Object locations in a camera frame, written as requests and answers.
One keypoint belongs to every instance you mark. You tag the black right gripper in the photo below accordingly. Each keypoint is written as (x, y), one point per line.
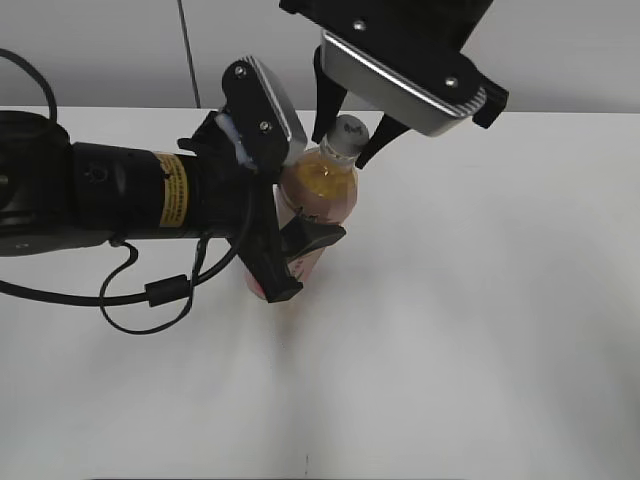
(421, 40)

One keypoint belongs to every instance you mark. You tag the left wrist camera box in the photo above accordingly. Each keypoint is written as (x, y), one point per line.
(264, 116)

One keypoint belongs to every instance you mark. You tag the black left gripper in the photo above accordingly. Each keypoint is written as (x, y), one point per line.
(231, 175)

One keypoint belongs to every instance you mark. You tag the pink peach tea bottle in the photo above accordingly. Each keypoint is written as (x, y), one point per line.
(321, 186)

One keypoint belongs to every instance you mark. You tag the white bottle cap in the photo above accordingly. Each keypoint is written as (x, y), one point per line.
(348, 136)

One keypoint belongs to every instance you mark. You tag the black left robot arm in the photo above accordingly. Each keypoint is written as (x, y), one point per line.
(60, 195)

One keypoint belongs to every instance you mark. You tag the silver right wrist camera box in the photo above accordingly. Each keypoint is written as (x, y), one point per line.
(398, 97)

